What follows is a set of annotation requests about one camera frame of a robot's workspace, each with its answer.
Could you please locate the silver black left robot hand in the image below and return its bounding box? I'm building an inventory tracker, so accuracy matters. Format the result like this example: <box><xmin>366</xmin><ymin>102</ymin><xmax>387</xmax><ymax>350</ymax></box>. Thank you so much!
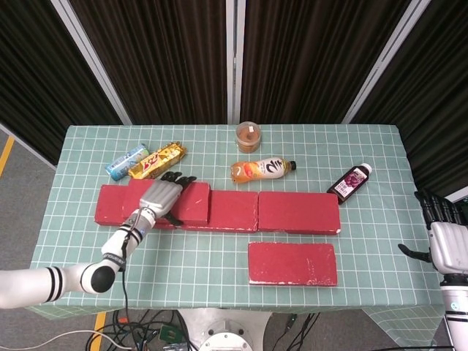
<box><xmin>138</xmin><ymin>170</ymin><xmax>198</xmax><ymax>226</ymax></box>

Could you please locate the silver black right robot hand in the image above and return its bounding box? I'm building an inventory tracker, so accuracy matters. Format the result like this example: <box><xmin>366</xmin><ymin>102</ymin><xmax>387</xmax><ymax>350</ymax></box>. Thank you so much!
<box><xmin>398</xmin><ymin>188</ymin><xmax>468</xmax><ymax>276</ymax></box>

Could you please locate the red brick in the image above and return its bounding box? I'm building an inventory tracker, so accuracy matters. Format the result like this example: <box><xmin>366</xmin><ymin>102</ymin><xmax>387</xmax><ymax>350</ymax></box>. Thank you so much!
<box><xmin>257</xmin><ymin>191</ymin><xmax>342</xmax><ymax>235</ymax></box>
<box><xmin>94</xmin><ymin>184</ymin><xmax>129</xmax><ymax>226</ymax></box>
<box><xmin>247</xmin><ymin>241</ymin><xmax>339</xmax><ymax>287</ymax></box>
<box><xmin>153</xmin><ymin>189</ymin><xmax>260</xmax><ymax>234</ymax></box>
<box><xmin>121</xmin><ymin>178</ymin><xmax>212</xmax><ymax>225</ymax></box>

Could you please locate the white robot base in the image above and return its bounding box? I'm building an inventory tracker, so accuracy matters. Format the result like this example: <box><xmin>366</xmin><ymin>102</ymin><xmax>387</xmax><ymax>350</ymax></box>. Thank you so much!
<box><xmin>178</xmin><ymin>308</ymin><xmax>272</xmax><ymax>351</ymax></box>

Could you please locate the gold cracker package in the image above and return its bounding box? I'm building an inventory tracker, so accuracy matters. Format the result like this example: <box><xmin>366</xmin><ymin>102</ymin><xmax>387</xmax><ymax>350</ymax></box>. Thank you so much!
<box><xmin>127</xmin><ymin>141</ymin><xmax>188</xmax><ymax>181</ymax></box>

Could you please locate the blue snack package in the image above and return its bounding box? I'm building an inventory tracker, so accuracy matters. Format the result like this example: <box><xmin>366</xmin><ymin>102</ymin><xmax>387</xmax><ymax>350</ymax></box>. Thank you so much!
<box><xmin>105</xmin><ymin>143</ymin><xmax>151</xmax><ymax>182</ymax></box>

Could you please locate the green checked tablecloth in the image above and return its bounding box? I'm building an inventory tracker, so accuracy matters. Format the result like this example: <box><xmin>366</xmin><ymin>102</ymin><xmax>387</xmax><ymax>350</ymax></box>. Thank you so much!
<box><xmin>25</xmin><ymin>124</ymin><xmax>455</xmax><ymax>343</ymax></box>

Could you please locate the orange drink bottle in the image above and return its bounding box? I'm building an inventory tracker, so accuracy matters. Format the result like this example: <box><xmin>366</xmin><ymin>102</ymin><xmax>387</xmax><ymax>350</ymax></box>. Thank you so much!
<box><xmin>230</xmin><ymin>157</ymin><xmax>298</xmax><ymax>184</ymax></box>

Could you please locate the clear plastic snack jar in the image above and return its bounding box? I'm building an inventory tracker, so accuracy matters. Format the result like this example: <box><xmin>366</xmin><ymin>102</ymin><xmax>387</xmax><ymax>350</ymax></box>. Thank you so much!
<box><xmin>234</xmin><ymin>121</ymin><xmax>263</xmax><ymax>154</ymax></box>

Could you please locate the purple grape juice bottle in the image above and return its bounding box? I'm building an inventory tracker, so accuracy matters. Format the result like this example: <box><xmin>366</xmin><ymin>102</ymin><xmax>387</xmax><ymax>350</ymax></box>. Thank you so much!
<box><xmin>325</xmin><ymin>162</ymin><xmax>374</xmax><ymax>205</ymax></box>

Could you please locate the black corrugated partition panel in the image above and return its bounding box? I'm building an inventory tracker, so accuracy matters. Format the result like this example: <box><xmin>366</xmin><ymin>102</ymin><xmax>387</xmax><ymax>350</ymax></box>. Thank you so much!
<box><xmin>0</xmin><ymin>0</ymin><xmax>124</xmax><ymax>166</ymax></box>
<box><xmin>239</xmin><ymin>0</ymin><xmax>412</xmax><ymax>126</ymax></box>
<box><xmin>350</xmin><ymin>0</ymin><xmax>468</xmax><ymax>199</ymax></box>
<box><xmin>69</xmin><ymin>0</ymin><xmax>235</xmax><ymax>126</ymax></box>

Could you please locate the green circuit board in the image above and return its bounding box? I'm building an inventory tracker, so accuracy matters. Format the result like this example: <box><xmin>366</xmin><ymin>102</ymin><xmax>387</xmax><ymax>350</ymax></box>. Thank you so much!
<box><xmin>158</xmin><ymin>322</ymin><xmax>184</xmax><ymax>345</ymax></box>

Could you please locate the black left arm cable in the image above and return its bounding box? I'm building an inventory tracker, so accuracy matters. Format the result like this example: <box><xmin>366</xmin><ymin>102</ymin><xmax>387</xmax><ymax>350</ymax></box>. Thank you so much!
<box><xmin>119</xmin><ymin>208</ymin><xmax>148</xmax><ymax>330</ymax></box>

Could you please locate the white partition frame post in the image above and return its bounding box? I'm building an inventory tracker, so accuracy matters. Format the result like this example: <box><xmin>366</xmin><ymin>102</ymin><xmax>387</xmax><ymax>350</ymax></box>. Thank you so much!
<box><xmin>341</xmin><ymin>0</ymin><xmax>433</xmax><ymax>125</ymax></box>
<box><xmin>50</xmin><ymin>0</ymin><xmax>133</xmax><ymax>127</ymax></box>
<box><xmin>224</xmin><ymin>0</ymin><xmax>247</xmax><ymax>125</ymax></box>

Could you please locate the white floor cable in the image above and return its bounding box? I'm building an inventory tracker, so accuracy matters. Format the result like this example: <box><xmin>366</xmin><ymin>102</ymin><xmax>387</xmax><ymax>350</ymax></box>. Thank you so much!
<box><xmin>0</xmin><ymin>330</ymin><xmax>127</xmax><ymax>351</ymax></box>

